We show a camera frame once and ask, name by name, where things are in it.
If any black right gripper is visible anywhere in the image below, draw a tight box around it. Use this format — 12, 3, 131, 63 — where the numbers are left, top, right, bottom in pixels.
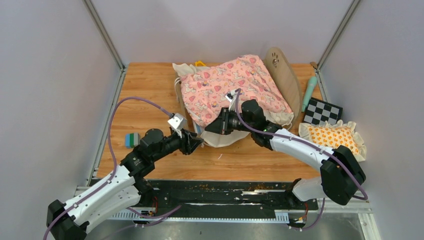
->
205, 107, 254, 135

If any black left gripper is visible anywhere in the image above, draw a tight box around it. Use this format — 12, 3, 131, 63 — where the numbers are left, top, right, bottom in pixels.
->
151, 128, 205, 162

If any pink unicorn drawstring bag blanket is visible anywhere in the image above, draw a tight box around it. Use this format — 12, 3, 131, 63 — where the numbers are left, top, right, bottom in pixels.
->
172, 54, 295, 148

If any wooden striped pet bed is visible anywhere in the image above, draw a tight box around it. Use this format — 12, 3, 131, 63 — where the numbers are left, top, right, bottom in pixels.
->
172, 47, 302, 128

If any orange duck print pillow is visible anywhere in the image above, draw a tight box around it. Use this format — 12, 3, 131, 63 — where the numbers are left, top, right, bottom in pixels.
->
298, 120, 367, 162

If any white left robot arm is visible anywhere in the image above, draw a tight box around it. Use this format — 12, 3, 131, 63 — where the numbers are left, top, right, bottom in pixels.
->
46, 128, 203, 240

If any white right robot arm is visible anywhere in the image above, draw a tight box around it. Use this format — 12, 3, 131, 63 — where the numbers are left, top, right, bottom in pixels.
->
205, 100, 366, 209

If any blue green grey block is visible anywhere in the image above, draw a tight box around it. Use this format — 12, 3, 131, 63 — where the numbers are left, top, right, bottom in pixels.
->
124, 132, 141, 149

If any yellow triangle toy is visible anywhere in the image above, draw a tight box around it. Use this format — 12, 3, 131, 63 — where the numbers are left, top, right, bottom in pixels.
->
194, 60, 207, 67

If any black and silver chessboard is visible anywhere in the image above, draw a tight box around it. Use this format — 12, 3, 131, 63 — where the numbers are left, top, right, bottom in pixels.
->
302, 97, 343, 126

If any mint green massager wand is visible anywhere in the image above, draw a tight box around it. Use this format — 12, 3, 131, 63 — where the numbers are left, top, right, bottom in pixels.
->
301, 76, 318, 113

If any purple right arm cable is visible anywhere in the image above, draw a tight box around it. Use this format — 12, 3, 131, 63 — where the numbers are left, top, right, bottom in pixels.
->
233, 88, 369, 232

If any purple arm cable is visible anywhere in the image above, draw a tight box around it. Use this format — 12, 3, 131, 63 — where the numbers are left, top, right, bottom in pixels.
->
43, 96, 183, 240
233, 88, 369, 232

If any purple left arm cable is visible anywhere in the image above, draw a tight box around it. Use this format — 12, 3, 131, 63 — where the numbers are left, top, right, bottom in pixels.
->
43, 96, 183, 240

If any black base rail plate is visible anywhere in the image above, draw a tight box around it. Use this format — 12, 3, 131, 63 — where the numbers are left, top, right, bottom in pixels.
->
132, 179, 319, 221

